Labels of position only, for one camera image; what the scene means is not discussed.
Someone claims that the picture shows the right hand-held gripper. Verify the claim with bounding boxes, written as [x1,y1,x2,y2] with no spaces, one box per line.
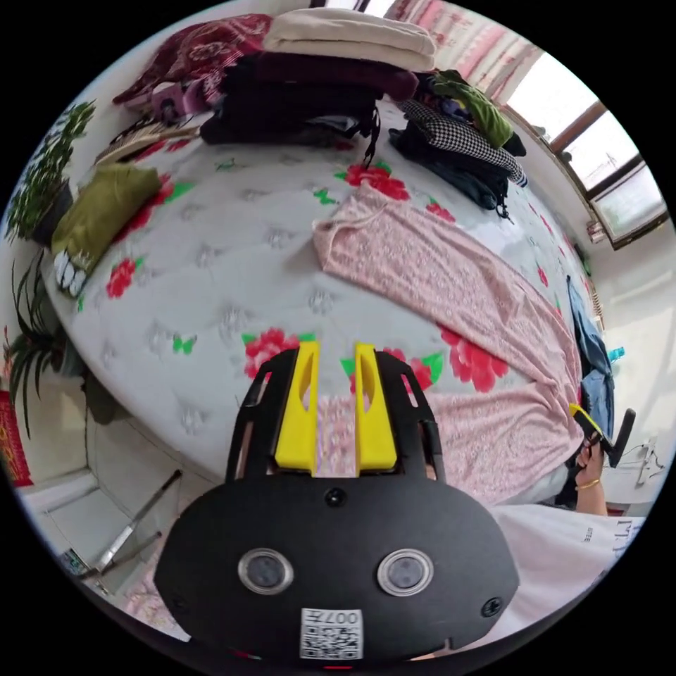
[569,403,617,455]

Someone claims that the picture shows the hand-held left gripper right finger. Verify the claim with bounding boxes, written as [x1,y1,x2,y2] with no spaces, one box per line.
[354,342,397,472]

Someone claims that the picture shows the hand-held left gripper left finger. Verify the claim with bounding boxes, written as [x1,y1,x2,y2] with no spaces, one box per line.
[274,341,322,472]

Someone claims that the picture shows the pink floral pants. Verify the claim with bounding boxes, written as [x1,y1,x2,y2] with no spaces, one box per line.
[312,182,584,506]

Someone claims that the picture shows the person's right forearm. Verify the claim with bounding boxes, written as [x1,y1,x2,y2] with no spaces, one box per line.
[574,477,608,516]

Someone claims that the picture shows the bed with floral sheet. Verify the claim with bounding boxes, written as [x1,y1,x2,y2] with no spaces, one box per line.
[42,100,608,508]

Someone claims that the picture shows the maroon floral blanket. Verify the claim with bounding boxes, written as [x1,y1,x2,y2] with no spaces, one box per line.
[111,13,273,106]

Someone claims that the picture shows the person's right hand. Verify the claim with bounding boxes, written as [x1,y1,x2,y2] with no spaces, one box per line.
[575,441,606,484]

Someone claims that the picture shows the blue jeans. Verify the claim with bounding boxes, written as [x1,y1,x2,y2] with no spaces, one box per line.
[565,274,616,439]

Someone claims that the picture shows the person's body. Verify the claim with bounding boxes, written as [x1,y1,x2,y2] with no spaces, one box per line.
[488,501,648,651]

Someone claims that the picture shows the window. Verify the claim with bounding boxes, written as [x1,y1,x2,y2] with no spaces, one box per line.
[501,52,669,252]

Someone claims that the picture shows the long-leaved potted plant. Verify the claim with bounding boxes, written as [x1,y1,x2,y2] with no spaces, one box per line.
[5,248,80,439]

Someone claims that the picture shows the olive green garment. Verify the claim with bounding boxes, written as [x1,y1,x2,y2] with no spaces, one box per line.
[50,162,162,299]

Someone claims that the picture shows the pile of clothes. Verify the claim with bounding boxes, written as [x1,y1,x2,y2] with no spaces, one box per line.
[389,68,529,223]
[200,8,439,149]

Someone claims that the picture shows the woven hand fan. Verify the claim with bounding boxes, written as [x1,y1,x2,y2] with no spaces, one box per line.
[94,124,201,165]

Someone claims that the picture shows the potted leafy plant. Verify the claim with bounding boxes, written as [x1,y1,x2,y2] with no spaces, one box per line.
[5,100,96,246]

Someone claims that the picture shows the pink and white curtain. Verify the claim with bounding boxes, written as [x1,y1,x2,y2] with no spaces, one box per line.
[385,0,545,91]

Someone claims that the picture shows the metal folding frame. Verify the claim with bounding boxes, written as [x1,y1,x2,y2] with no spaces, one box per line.
[94,470,183,577]

